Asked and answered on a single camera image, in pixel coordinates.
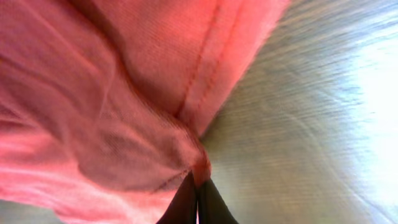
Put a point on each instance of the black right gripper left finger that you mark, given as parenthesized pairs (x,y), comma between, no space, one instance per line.
(183,207)

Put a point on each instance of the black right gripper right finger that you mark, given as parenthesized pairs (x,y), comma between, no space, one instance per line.
(211,206)

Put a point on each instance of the orange-red t-shirt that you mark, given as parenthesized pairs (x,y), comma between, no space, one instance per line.
(103,102)

